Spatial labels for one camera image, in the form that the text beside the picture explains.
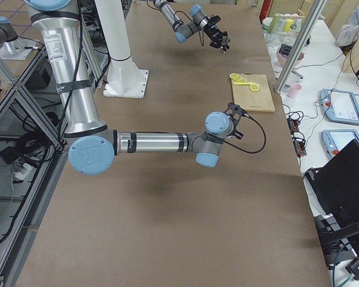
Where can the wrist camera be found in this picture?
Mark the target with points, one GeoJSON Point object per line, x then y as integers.
{"type": "Point", "coordinates": [235, 113]}
{"type": "Point", "coordinates": [212, 21]}

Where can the wooden cutting board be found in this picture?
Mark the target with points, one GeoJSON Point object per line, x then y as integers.
{"type": "Point", "coordinates": [254, 101]}

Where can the seated person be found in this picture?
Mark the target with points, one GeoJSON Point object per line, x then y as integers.
{"type": "Point", "coordinates": [349, 33]}

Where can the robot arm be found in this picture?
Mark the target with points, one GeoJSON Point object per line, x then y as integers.
{"type": "Point", "coordinates": [197, 22]}
{"type": "Point", "coordinates": [92, 145]}

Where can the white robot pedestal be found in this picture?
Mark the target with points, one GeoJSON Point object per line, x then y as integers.
{"type": "Point", "coordinates": [124, 78]}

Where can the green plastic cup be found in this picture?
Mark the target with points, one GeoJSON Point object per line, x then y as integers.
{"type": "Point", "coordinates": [274, 23]}

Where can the teach pendant tablet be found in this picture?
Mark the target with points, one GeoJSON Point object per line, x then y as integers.
{"type": "Point", "coordinates": [339, 106]}
{"type": "Point", "coordinates": [335, 140]}

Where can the black monitor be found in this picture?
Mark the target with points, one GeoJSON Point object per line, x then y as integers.
{"type": "Point", "coordinates": [336, 185]}

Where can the pink bowl with cloth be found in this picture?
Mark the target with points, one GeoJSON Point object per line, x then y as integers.
{"type": "Point", "coordinates": [283, 54]}

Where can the yellow plastic knife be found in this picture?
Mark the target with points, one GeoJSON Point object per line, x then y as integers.
{"type": "Point", "coordinates": [244, 83]}

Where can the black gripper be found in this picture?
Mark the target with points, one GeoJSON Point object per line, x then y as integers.
{"type": "Point", "coordinates": [216, 36]}

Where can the steel jigger measuring cup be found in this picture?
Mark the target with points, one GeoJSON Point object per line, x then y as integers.
{"type": "Point", "coordinates": [225, 44]}

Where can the pink plastic cup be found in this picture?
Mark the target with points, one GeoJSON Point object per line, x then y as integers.
{"type": "Point", "coordinates": [294, 90]}

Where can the aluminium frame post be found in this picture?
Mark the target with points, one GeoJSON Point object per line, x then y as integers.
{"type": "Point", "coordinates": [310, 21]}

